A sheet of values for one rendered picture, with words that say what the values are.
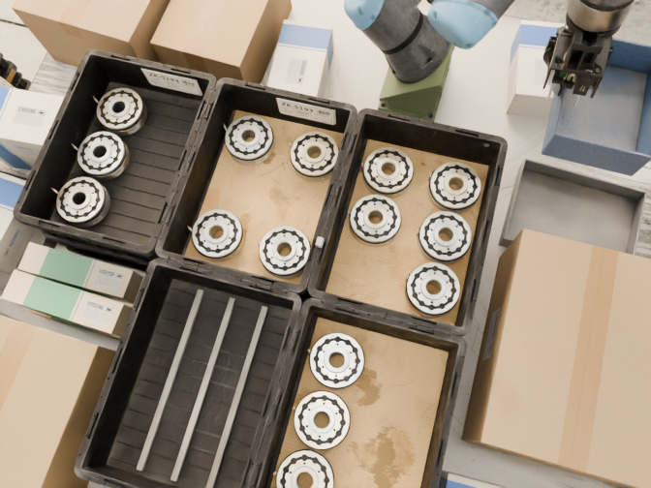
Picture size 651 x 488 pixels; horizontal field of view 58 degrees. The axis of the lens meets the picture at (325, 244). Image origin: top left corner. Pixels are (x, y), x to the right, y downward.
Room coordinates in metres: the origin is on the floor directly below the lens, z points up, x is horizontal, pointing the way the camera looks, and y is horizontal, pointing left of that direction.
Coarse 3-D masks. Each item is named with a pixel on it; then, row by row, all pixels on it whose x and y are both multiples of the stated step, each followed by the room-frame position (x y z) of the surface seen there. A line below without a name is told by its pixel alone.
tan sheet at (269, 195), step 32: (288, 128) 0.64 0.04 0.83; (224, 160) 0.59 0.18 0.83; (288, 160) 0.56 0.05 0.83; (224, 192) 0.51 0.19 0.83; (256, 192) 0.50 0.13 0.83; (288, 192) 0.49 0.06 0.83; (320, 192) 0.47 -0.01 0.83; (256, 224) 0.43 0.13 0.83; (288, 224) 0.42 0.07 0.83; (192, 256) 0.38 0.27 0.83; (256, 256) 0.36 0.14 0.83
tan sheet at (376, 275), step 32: (416, 160) 0.51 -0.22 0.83; (448, 160) 0.50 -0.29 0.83; (416, 192) 0.44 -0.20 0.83; (480, 192) 0.41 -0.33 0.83; (416, 224) 0.37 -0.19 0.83; (352, 256) 0.33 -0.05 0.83; (384, 256) 0.31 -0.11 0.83; (416, 256) 0.30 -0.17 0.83; (352, 288) 0.26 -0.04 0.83; (384, 288) 0.25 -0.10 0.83; (448, 320) 0.16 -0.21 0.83
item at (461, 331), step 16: (368, 112) 0.58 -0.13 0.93; (384, 112) 0.58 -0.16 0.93; (432, 128) 0.53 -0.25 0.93; (448, 128) 0.52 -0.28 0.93; (352, 144) 0.52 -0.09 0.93; (352, 160) 0.49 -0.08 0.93; (496, 176) 0.41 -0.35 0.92; (336, 192) 0.43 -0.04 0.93; (496, 192) 0.37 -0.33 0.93; (336, 208) 0.39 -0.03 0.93; (480, 240) 0.28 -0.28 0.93; (320, 256) 0.31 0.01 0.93; (480, 256) 0.25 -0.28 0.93; (320, 272) 0.28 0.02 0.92; (480, 272) 0.22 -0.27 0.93; (352, 304) 0.21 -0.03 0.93; (368, 304) 0.20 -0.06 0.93; (416, 320) 0.16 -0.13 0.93; (432, 320) 0.15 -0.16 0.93; (464, 320) 0.14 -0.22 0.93
